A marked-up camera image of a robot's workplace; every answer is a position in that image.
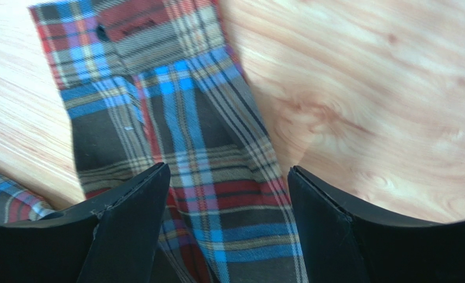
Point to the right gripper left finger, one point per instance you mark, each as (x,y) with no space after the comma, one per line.
(111,237)

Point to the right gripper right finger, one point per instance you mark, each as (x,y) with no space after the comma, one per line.
(346,239)

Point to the plaid long sleeve shirt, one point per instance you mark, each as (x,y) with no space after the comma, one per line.
(148,82)

